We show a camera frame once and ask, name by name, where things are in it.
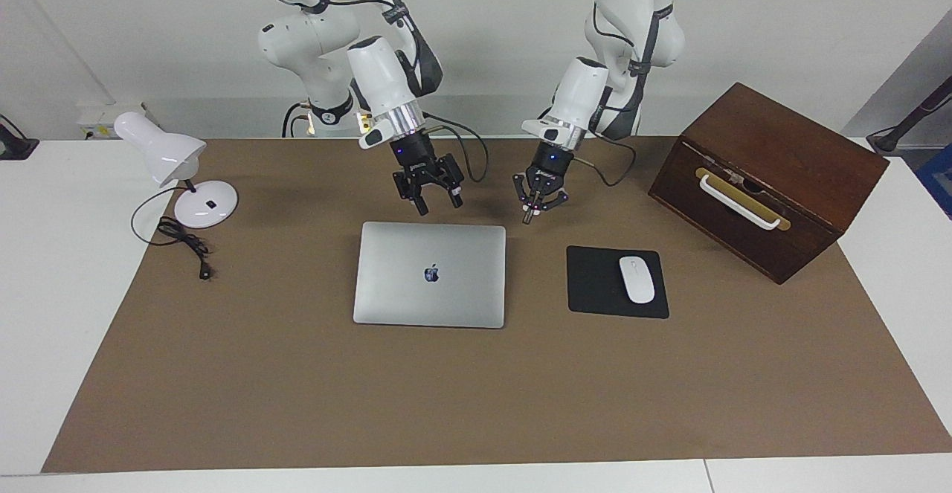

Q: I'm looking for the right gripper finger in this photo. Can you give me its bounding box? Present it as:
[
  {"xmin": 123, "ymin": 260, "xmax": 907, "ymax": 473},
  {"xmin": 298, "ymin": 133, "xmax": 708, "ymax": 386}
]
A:
[
  {"xmin": 437, "ymin": 153, "xmax": 466, "ymax": 207},
  {"xmin": 394, "ymin": 170, "xmax": 431, "ymax": 217}
]

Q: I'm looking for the silver grey laptop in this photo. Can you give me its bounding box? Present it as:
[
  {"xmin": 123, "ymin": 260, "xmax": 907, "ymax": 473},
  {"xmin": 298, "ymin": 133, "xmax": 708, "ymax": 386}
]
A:
[{"xmin": 353, "ymin": 222, "xmax": 507, "ymax": 329}]

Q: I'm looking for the black mouse pad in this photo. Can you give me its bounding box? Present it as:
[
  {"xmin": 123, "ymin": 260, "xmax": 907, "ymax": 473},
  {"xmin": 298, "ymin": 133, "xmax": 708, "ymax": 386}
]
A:
[{"xmin": 566, "ymin": 245, "xmax": 670, "ymax": 320}]

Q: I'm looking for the white computer mouse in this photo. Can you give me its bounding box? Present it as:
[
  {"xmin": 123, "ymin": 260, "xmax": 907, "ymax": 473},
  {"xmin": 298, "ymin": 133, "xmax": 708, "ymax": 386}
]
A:
[{"xmin": 619, "ymin": 256, "xmax": 656, "ymax": 305}]

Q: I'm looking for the brown table mat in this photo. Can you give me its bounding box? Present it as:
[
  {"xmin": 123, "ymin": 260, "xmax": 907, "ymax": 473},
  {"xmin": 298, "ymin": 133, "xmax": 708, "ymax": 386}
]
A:
[{"xmin": 41, "ymin": 136, "xmax": 952, "ymax": 474}]

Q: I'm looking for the dark brown wooden box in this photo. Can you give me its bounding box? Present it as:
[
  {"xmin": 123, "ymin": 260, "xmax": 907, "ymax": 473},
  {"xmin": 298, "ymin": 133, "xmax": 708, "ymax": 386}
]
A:
[{"xmin": 648, "ymin": 82, "xmax": 890, "ymax": 286}]

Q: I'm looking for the white desk lamp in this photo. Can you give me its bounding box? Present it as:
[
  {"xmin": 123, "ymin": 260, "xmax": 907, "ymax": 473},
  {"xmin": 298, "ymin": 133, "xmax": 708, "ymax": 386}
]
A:
[{"xmin": 113, "ymin": 112, "xmax": 239, "ymax": 230}]

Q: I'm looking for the black stand leg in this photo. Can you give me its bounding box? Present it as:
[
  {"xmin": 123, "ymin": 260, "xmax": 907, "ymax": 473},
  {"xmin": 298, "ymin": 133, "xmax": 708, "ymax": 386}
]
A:
[{"xmin": 866, "ymin": 75, "xmax": 952, "ymax": 155}]

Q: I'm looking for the blue object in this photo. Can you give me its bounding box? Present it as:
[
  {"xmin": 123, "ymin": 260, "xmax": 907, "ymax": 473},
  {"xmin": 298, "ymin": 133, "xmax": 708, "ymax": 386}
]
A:
[{"xmin": 915, "ymin": 144, "xmax": 952, "ymax": 220}]

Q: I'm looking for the black clamp object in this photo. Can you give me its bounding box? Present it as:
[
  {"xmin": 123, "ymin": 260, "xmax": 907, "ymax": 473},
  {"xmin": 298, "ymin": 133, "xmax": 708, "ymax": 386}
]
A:
[{"xmin": 0, "ymin": 114, "xmax": 39, "ymax": 161}]

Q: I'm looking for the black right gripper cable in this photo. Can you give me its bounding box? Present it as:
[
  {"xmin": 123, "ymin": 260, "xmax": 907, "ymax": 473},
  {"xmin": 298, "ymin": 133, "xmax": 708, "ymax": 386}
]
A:
[{"xmin": 420, "ymin": 110, "xmax": 489, "ymax": 183}]

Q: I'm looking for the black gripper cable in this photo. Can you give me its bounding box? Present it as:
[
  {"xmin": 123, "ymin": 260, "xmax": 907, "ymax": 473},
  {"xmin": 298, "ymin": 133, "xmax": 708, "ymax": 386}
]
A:
[
  {"xmin": 573, "ymin": 132, "xmax": 637, "ymax": 187},
  {"xmin": 420, "ymin": 110, "xmax": 489, "ymax": 183}
]

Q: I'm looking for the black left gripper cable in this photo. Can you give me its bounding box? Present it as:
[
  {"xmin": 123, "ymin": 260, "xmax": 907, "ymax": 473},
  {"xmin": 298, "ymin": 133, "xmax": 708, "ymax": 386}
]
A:
[{"xmin": 573, "ymin": 132, "xmax": 637, "ymax": 187}]

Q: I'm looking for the black arm base cable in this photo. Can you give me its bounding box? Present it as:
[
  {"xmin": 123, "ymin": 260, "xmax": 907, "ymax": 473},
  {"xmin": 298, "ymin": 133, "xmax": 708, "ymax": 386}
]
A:
[{"xmin": 281, "ymin": 103, "xmax": 313, "ymax": 138}]

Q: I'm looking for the gold handle plate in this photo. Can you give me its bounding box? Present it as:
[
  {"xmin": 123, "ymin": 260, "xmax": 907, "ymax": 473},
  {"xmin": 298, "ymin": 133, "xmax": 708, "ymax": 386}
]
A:
[{"xmin": 695, "ymin": 167, "xmax": 792, "ymax": 232}]

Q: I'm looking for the white box handle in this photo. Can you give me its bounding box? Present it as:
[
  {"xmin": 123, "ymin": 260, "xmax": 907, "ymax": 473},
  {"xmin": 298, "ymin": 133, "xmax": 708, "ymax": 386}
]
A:
[{"xmin": 699, "ymin": 174, "xmax": 782, "ymax": 231}]

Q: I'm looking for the black lamp power cable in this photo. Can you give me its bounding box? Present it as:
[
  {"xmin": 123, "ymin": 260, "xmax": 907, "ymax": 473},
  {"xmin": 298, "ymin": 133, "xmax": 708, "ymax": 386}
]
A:
[{"xmin": 131, "ymin": 187, "xmax": 214, "ymax": 281}]

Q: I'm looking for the white wall socket strip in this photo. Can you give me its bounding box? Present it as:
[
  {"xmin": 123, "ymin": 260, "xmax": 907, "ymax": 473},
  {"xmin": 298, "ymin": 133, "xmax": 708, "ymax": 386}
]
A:
[{"xmin": 77, "ymin": 103, "xmax": 161, "ymax": 141}]

